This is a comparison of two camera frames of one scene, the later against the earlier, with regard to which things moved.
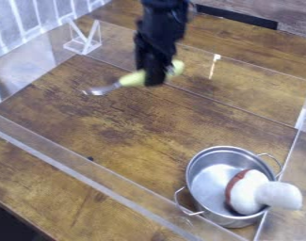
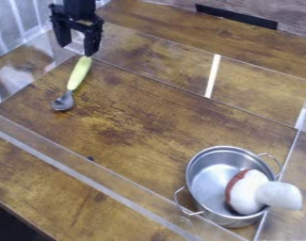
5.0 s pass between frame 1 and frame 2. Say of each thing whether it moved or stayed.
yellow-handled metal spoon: moved
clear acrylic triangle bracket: stayed
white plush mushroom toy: stayed
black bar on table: stayed
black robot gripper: moved
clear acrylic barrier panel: stayed
